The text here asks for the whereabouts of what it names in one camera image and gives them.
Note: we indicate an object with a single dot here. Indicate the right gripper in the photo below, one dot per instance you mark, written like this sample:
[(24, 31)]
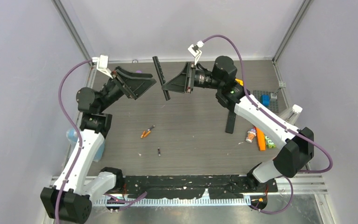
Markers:
[(182, 83)]

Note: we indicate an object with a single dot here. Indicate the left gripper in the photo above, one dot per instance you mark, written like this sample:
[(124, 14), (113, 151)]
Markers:
[(135, 84)]

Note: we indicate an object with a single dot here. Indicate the black remote control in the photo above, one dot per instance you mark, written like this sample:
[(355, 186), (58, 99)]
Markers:
[(230, 123), (161, 77)]

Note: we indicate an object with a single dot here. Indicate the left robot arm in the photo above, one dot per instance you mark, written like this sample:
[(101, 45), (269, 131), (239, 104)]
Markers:
[(70, 199)]

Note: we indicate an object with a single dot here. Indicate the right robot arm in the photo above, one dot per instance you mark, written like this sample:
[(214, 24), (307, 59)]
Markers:
[(296, 149)]

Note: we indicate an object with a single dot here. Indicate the yellow triangular toy block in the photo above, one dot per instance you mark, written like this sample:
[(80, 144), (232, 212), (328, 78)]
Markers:
[(240, 82)]

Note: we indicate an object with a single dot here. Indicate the blue lego brick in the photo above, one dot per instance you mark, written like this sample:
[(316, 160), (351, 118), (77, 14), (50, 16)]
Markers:
[(265, 100)]

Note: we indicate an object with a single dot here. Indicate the small ice cream toy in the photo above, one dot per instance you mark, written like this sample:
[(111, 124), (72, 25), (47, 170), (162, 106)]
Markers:
[(251, 134)]

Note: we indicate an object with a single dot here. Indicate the grey lego baseplate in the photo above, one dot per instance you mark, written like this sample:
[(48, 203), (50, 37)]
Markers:
[(274, 105)]

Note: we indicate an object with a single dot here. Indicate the orange plastic flashlight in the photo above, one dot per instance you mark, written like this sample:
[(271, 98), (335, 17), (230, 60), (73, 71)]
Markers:
[(260, 139)]

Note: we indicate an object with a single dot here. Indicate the grey lego technic beam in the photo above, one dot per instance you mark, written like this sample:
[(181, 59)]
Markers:
[(273, 95)]

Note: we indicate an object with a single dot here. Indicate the green frog toy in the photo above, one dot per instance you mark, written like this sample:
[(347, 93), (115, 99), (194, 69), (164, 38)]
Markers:
[(269, 143)]

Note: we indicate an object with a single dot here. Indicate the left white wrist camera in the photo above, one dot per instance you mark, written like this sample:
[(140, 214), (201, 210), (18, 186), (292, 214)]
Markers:
[(101, 63)]

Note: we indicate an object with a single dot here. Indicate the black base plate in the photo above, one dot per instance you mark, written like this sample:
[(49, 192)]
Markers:
[(191, 186)]

